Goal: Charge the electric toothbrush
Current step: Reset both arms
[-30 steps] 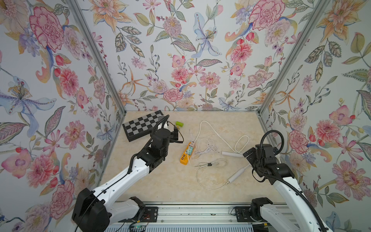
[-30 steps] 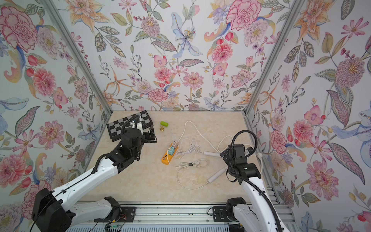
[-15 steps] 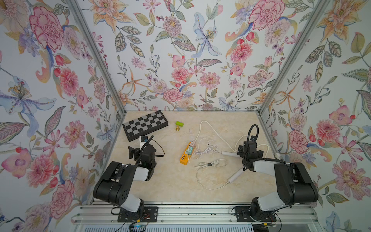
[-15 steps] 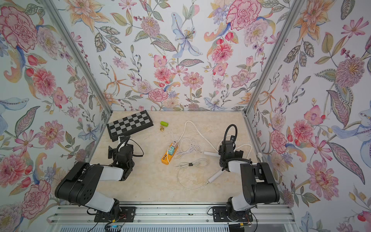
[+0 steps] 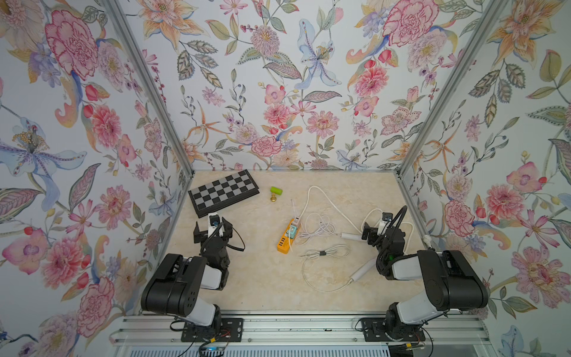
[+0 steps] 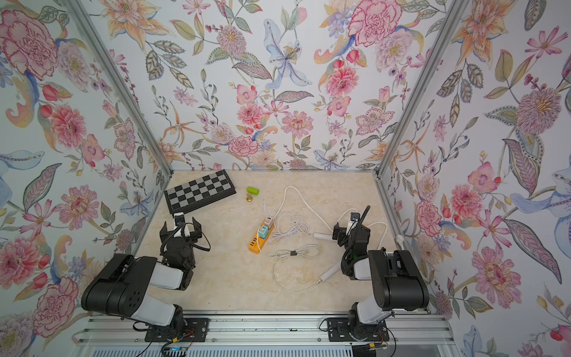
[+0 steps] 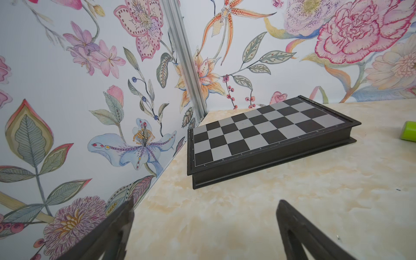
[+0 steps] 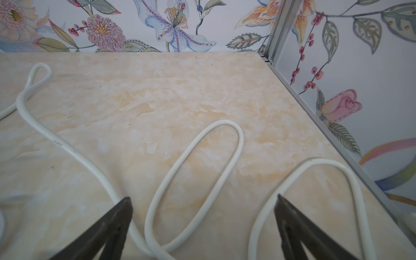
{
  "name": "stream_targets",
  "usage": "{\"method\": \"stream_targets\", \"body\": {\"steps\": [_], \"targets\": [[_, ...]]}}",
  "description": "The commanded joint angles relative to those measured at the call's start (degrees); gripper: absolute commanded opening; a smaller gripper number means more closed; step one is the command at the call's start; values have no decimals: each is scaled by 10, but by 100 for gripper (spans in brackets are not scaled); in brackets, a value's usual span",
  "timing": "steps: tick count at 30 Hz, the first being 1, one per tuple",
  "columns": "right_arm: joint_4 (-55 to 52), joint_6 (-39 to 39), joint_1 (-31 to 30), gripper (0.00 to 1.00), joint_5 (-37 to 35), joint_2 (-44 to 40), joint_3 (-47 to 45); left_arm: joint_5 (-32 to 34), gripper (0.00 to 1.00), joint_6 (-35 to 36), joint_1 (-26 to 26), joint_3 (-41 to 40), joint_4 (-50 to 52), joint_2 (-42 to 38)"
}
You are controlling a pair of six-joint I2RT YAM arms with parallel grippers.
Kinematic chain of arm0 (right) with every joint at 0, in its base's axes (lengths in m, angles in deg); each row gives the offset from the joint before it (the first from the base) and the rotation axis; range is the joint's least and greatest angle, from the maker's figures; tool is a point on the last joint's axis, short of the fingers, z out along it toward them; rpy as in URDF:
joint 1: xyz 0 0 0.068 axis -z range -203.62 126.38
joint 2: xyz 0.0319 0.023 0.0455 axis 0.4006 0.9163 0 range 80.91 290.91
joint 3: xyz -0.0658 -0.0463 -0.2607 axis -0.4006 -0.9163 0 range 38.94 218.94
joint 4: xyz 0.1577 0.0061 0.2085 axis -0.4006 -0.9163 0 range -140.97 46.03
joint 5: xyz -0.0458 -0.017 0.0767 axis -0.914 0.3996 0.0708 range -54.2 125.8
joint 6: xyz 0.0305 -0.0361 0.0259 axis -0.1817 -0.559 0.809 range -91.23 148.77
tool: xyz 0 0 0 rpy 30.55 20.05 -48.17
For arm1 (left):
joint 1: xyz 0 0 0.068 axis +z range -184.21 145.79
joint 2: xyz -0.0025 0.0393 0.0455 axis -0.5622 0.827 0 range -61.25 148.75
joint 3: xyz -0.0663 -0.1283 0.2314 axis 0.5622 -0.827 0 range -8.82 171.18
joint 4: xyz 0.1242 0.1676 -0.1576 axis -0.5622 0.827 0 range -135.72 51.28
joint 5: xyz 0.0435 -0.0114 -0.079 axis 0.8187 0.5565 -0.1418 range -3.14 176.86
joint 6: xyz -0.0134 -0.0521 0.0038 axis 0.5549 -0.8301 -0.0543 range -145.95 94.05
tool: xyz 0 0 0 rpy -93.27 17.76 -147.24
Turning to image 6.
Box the white electric toothbrush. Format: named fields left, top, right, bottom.
left=313, top=232, right=335, bottom=241
left=318, top=263, right=341, bottom=284

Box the white usb charging cable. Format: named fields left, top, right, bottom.
left=262, top=200, right=315, bottom=246

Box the teal usb wall charger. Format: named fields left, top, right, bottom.
left=258, top=226, right=269, bottom=239

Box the pink usb wall charger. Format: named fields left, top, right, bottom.
left=264, top=217, right=274, bottom=229

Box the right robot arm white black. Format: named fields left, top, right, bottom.
left=332, top=207, right=430, bottom=341

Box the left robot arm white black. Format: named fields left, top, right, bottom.
left=81, top=214, right=211, bottom=334

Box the black white folding chessboard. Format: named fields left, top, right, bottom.
left=164, top=170, right=236, bottom=215

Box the green cylinder block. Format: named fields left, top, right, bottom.
left=246, top=186, right=260, bottom=196

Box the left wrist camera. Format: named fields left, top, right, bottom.
left=173, top=213, right=190, bottom=237

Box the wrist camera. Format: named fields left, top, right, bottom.
left=346, top=211, right=361, bottom=236
left=173, top=213, right=190, bottom=237

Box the white power strip cord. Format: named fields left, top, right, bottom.
left=269, top=185, right=404, bottom=251

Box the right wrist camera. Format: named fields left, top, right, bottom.
left=346, top=211, right=361, bottom=236

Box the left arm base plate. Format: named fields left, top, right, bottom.
left=144, top=318, right=210, bottom=343

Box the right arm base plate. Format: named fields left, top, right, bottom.
left=325, top=318, right=391, bottom=343

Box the aluminium front rail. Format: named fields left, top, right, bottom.
left=71, top=311, right=454, bottom=347

